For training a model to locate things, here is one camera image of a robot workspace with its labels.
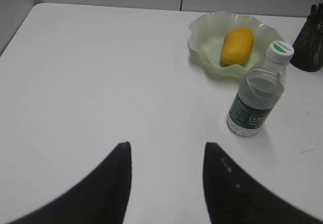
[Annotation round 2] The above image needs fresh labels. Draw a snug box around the black mesh pen holder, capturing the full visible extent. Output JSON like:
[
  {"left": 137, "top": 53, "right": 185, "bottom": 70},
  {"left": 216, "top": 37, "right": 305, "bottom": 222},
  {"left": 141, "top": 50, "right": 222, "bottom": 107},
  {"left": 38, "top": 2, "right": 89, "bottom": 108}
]
[{"left": 290, "top": 15, "right": 322, "bottom": 72}]

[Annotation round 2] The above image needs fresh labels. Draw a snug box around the frosted green wavy plate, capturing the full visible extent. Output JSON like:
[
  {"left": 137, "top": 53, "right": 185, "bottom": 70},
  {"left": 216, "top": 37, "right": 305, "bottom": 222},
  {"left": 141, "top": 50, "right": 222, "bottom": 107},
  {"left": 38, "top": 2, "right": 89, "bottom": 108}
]
[{"left": 188, "top": 11, "right": 282, "bottom": 80}]

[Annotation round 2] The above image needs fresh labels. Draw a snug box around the yellow mango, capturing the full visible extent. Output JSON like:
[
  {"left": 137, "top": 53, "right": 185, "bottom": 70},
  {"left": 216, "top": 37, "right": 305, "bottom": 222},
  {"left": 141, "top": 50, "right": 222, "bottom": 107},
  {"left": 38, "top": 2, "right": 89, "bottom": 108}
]
[{"left": 221, "top": 28, "right": 254, "bottom": 65}]

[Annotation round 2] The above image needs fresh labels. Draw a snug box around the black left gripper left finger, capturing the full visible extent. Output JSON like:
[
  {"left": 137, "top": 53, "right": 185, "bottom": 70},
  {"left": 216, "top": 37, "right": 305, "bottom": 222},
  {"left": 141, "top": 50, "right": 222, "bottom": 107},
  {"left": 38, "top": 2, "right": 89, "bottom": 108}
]
[{"left": 13, "top": 142, "right": 132, "bottom": 223}]

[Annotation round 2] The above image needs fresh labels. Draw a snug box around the clear water bottle green label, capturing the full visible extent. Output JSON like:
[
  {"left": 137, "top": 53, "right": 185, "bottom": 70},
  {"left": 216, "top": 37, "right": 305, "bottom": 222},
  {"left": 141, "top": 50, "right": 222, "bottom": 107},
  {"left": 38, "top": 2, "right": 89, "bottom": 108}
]
[{"left": 227, "top": 40, "right": 294, "bottom": 137}]

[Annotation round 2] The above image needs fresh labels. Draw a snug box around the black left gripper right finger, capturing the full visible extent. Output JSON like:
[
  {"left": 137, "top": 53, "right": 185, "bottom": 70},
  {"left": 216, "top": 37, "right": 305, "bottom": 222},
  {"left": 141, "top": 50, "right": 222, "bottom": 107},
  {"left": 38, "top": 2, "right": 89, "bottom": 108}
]
[{"left": 203, "top": 142, "right": 321, "bottom": 223}]

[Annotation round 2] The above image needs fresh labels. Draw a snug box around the black marker pen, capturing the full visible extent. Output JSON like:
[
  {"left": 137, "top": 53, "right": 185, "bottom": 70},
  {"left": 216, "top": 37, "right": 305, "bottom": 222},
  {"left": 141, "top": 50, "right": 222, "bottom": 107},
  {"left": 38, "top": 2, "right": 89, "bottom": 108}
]
[{"left": 307, "top": 4, "right": 318, "bottom": 29}]

